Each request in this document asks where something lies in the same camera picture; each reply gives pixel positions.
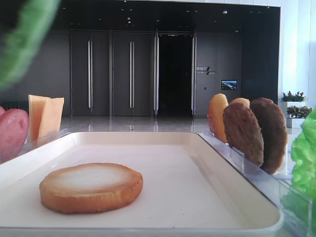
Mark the wall sign lettering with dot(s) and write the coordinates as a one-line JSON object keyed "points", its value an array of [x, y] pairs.
{"points": [[205, 70]]}

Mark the upright bread slice front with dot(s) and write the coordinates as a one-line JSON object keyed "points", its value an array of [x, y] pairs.
{"points": [[217, 104]]}

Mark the clear acrylic rack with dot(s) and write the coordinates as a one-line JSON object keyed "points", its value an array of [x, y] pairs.
{"points": [[270, 185], [37, 142]]}

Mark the green lettuce leaf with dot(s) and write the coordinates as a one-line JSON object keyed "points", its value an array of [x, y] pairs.
{"points": [[304, 170], [23, 42]]}

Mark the left orange cheese slice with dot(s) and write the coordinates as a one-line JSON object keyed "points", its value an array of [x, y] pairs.
{"points": [[36, 105]]}

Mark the rear pink tomato slice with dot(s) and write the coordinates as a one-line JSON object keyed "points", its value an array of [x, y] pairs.
{"points": [[2, 110]]}

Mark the orange cheese slice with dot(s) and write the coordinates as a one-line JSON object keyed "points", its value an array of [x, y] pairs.
{"points": [[51, 116], [36, 105]]}

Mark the right orange cheese slice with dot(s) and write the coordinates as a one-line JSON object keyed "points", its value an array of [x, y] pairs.
{"points": [[51, 116]]}

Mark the left dark double door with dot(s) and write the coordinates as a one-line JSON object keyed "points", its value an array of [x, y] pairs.
{"points": [[90, 83]]}

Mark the cream rectangular tray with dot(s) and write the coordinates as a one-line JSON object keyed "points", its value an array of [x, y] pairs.
{"points": [[189, 190]]}

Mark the pink tomato slice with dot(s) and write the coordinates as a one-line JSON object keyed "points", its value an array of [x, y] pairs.
{"points": [[2, 110], [14, 127]]}

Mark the upright bread slice rear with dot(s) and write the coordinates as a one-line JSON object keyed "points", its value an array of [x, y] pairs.
{"points": [[244, 101]]}

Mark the middle dark double door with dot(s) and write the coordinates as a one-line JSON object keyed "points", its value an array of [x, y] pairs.
{"points": [[132, 76]]}

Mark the small wall screen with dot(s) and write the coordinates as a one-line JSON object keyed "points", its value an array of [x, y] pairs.
{"points": [[228, 85]]}

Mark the front brown meat patty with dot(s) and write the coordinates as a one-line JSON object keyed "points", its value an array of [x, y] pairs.
{"points": [[243, 132]]}

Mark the front pink tomato slice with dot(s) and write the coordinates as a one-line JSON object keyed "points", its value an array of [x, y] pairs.
{"points": [[14, 127]]}

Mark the open dark doorway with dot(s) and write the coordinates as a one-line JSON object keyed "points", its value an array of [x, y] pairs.
{"points": [[175, 75]]}

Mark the lower white flower planter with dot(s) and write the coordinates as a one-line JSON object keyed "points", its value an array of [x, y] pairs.
{"points": [[297, 115]]}

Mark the brown meat patty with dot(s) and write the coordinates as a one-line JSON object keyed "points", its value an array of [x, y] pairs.
{"points": [[274, 131], [243, 132]]}

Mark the left clear acrylic rack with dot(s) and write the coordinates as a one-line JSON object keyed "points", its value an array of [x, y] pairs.
{"points": [[37, 142]]}

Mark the dark double door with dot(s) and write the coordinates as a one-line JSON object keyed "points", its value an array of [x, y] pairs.
{"points": [[90, 83], [132, 76]]}

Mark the right clear acrylic rack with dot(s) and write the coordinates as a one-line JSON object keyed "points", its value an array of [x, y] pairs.
{"points": [[270, 185]]}

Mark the upright bread slice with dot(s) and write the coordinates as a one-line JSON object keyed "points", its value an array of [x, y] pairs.
{"points": [[244, 101], [217, 104]]}

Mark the upper white flower planter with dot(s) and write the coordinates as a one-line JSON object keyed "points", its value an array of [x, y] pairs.
{"points": [[292, 99]]}

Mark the rear brown meat patty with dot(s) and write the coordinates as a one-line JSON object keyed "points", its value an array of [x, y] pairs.
{"points": [[274, 131]]}

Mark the white flower planter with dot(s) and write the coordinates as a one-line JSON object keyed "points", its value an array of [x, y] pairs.
{"points": [[292, 99], [297, 115]]}

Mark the round bread slice on tray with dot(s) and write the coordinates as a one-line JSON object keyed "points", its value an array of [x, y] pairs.
{"points": [[90, 188]]}

